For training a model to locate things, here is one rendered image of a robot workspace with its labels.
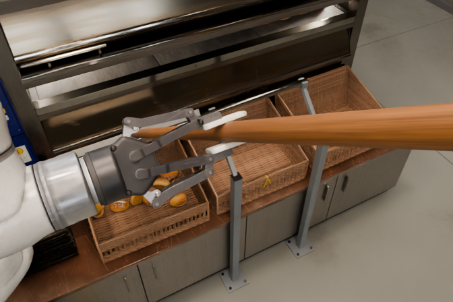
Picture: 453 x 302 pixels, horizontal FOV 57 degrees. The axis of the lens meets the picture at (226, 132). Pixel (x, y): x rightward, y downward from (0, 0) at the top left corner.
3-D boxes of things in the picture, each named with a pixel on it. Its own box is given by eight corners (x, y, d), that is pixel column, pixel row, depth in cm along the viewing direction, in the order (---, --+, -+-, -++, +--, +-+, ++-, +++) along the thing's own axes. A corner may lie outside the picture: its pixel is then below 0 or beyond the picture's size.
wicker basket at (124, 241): (79, 191, 227) (66, 157, 208) (177, 158, 245) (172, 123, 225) (102, 265, 195) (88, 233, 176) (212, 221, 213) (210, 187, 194)
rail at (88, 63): (22, 84, 158) (21, 82, 160) (383, -14, 218) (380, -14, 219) (20, 79, 157) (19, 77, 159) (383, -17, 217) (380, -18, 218)
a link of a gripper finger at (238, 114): (198, 130, 62) (197, 125, 62) (239, 116, 64) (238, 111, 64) (204, 130, 59) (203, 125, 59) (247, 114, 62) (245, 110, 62)
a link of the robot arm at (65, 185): (58, 223, 58) (100, 207, 60) (56, 238, 49) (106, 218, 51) (35, 161, 57) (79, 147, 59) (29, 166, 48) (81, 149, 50)
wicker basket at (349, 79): (269, 123, 266) (272, 89, 247) (339, 96, 285) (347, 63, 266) (315, 175, 235) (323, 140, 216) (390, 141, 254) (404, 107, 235)
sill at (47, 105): (35, 108, 191) (32, 102, 188) (347, 17, 250) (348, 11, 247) (37, 116, 187) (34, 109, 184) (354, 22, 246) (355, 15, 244)
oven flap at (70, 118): (52, 150, 202) (39, 113, 193) (346, 54, 261) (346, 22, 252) (53, 154, 198) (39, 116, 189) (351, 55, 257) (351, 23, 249)
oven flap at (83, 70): (24, 89, 160) (20, 70, 175) (382, -8, 219) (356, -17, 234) (22, 84, 158) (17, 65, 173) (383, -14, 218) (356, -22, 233)
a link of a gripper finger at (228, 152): (200, 158, 60) (206, 177, 60) (231, 146, 61) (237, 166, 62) (197, 157, 61) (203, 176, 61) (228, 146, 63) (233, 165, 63)
